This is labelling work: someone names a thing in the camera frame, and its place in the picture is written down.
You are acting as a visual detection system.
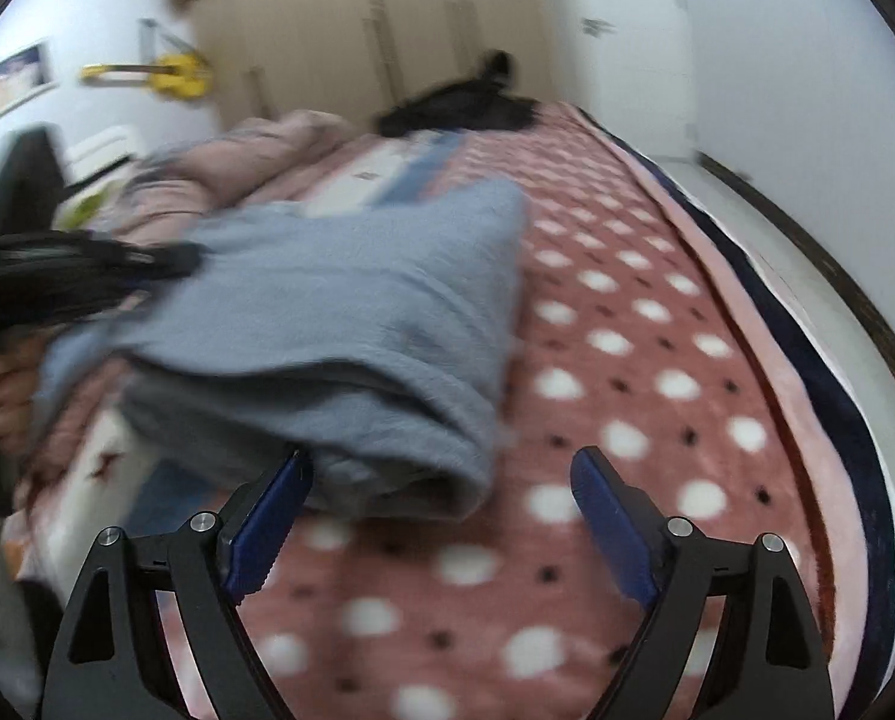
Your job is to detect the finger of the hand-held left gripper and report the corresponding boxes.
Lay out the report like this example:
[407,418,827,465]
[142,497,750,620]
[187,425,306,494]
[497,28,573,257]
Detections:
[65,236,203,282]
[58,277,150,323]

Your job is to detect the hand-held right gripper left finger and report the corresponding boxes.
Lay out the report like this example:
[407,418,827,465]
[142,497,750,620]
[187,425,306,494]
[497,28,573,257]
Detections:
[40,448,315,720]

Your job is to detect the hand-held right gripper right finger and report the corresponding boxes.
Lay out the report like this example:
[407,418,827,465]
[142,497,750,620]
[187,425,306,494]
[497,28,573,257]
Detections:
[569,446,839,720]

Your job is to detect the blue-grey pants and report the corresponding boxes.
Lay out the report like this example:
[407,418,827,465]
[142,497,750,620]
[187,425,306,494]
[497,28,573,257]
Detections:
[31,178,533,523]

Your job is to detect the person's left hand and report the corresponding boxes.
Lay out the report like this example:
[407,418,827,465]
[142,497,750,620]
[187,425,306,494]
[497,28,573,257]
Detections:
[0,345,41,460]

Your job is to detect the green pillow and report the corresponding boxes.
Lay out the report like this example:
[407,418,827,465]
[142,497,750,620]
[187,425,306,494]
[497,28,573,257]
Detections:
[61,190,109,227]

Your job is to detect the white bed headboard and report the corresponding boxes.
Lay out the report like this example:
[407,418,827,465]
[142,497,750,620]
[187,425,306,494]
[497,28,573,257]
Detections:
[64,123,139,190]

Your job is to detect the striped polka dot blanket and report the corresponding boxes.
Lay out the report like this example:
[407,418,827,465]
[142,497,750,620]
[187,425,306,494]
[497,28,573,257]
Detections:
[11,100,870,720]

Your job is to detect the pink striped quilt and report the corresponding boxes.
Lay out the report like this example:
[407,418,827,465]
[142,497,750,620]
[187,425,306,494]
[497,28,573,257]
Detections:
[118,109,360,242]

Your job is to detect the yellow guitar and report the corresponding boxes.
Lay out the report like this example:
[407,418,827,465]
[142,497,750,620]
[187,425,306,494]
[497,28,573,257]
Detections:
[79,18,214,101]

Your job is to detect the dark navy bedsheet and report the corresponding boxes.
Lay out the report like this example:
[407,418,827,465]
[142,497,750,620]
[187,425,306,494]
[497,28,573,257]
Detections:
[578,109,895,698]

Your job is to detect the light wooden wardrobe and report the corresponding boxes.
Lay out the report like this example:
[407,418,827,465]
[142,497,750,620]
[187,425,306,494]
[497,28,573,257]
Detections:
[191,0,563,137]

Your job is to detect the black garment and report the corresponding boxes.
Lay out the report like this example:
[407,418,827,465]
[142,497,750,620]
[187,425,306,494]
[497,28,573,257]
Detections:
[376,49,543,140]

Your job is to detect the white door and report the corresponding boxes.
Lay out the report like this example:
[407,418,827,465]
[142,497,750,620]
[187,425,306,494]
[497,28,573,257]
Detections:
[563,0,699,160]

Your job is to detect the framed wall picture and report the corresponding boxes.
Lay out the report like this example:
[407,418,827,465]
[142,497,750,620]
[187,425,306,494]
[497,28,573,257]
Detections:
[0,40,63,130]

